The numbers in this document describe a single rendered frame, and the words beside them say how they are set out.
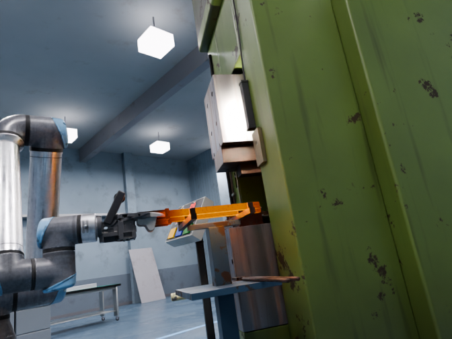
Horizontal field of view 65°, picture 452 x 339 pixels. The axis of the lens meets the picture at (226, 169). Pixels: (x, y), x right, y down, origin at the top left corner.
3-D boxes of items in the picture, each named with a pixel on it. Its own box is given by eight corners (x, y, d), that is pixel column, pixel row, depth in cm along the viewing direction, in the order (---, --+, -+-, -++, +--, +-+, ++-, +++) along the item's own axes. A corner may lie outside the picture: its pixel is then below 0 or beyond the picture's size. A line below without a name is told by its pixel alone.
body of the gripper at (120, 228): (137, 239, 118) (99, 244, 114) (135, 214, 120) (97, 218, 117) (138, 237, 111) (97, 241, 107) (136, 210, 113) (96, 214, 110)
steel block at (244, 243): (243, 332, 149) (228, 228, 161) (224, 321, 185) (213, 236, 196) (358, 309, 163) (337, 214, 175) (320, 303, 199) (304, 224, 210)
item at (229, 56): (239, 54, 189) (227, -19, 201) (223, 91, 227) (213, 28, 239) (313, 54, 200) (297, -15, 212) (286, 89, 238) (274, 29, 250)
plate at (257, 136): (263, 161, 161) (257, 127, 166) (257, 167, 170) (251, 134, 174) (267, 161, 162) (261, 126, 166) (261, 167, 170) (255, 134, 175)
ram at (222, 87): (226, 136, 175) (215, 65, 185) (212, 160, 211) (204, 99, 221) (303, 132, 185) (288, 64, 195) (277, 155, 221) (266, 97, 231)
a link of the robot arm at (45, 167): (13, 300, 142) (21, 114, 137) (60, 293, 152) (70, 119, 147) (17, 318, 129) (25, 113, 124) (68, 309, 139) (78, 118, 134)
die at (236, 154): (223, 163, 185) (220, 145, 187) (216, 173, 204) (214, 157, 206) (296, 157, 195) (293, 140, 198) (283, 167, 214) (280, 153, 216)
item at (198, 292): (192, 300, 106) (191, 294, 107) (175, 294, 143) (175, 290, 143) (282, 284, 115) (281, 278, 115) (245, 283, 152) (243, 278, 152)
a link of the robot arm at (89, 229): (83, 216, 116) (79, 211, 107) (98, 215, 118) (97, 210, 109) (84, 244, 114) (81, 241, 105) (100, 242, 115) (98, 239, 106)
